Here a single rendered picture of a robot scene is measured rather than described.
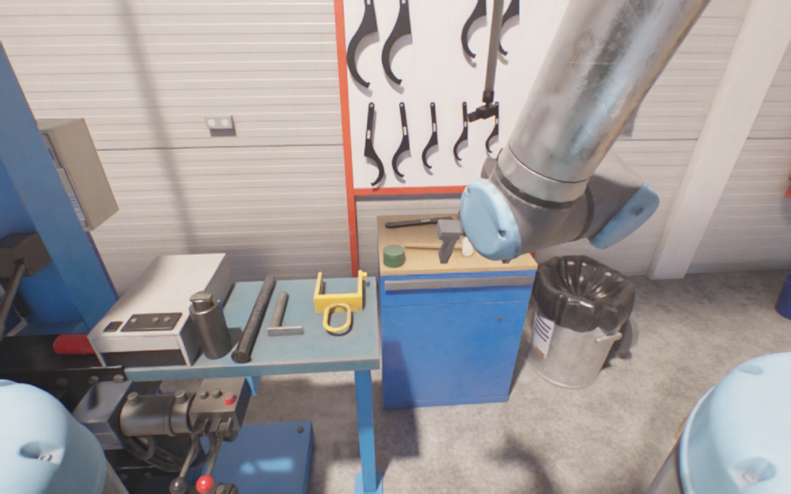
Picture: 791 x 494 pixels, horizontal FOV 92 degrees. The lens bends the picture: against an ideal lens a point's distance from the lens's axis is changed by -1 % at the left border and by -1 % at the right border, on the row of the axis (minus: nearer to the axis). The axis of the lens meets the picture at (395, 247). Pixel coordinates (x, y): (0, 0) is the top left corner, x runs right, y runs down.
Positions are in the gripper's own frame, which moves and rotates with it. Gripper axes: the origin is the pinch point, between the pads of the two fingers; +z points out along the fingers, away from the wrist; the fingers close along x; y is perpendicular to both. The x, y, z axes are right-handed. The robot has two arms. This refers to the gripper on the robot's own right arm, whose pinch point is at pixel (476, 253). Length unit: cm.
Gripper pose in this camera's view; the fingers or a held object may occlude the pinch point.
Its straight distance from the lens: 78.4
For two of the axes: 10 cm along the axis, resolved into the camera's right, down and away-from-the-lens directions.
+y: 1.2, 8.0, -5.8
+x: 9.8, 0.1, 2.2
